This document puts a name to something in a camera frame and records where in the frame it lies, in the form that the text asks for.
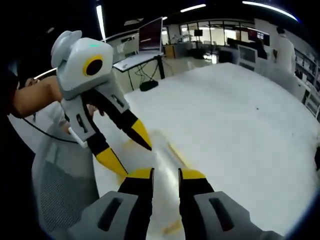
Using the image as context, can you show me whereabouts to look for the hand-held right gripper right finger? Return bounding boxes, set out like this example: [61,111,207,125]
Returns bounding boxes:
[177,168,285,240]

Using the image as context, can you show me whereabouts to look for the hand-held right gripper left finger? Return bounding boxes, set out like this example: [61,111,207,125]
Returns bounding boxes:
[66,167,155,240]

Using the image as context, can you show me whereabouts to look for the clear box with yellow buckle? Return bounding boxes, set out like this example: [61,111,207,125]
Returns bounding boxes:
[121,129,201,236]

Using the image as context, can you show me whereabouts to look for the person's left hand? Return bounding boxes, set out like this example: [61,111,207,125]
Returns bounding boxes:
[85,103,106,118]

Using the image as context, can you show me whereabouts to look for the black power adapter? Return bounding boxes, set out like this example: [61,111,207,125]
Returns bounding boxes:
[139,80,159,92]

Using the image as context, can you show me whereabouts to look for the ceiling light strip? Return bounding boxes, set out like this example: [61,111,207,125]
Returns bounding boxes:
[179,3,207,14]
[95,4,106,41]
[241,0,299,23]

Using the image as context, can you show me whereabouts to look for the laptop stand table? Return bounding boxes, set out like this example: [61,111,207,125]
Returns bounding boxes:
[112,51,166,91]

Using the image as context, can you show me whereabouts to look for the grey mesh office chair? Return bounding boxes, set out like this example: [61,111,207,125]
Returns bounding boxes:
[31,103,101,234]

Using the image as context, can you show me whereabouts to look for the open laptop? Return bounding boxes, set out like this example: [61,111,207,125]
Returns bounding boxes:
[113,16,165,74]

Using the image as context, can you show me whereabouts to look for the white chair back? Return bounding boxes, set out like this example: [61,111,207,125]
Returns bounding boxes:
[236,44,259,71]

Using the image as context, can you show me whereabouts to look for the white storage shelf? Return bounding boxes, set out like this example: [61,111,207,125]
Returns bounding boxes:
[294,46,320,89]

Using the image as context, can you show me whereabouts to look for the white cable plug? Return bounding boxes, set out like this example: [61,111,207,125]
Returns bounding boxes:
[67,126,89,149]

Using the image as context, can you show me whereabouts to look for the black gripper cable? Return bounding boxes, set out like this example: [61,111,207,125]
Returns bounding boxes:
[21,115,81,145]

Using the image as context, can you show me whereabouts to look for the wall monitor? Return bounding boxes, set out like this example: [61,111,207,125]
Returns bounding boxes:
[246,27,271,47]

